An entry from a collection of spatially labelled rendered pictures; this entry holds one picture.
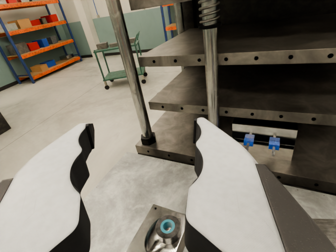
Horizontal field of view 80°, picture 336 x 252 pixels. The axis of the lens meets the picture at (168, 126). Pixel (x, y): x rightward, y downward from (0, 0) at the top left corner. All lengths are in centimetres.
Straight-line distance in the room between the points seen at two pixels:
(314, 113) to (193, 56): 54
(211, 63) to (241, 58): 12
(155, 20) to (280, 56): 667
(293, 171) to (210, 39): 67
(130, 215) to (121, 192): 14
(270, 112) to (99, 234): 85
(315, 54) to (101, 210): 101
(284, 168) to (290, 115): 25
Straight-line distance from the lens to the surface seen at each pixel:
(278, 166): 108
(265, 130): 102
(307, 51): 89
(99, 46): 466
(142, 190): 97
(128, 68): 104
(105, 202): 100
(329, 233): 76
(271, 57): 89
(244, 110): 99
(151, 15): 743
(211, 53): 86
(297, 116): 99
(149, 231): 78
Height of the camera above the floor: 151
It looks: 32 degrees down
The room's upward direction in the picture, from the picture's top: 11 degrees counter-clockwise
